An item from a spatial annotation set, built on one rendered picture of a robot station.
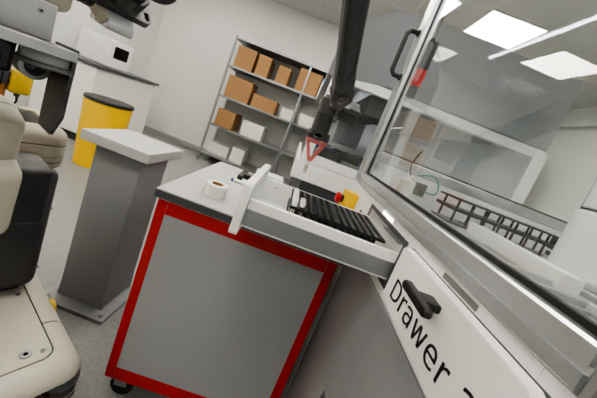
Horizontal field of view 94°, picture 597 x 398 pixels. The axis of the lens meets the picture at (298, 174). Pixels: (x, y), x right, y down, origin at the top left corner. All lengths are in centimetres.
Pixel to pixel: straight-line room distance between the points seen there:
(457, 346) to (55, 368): 94
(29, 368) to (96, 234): 56
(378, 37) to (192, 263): 129
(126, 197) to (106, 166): 15
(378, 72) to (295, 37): 365
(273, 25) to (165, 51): 189
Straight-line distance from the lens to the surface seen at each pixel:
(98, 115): 309
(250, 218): 57
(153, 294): 103
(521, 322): 38
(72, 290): 163
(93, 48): 425
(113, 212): 137
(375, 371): 61
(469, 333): 40
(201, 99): 526
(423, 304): 41
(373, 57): 154
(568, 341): 35
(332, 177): 149
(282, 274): 89
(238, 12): 538
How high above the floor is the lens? 106
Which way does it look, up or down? 9 degrees down
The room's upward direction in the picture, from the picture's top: 21 degrees clockwise
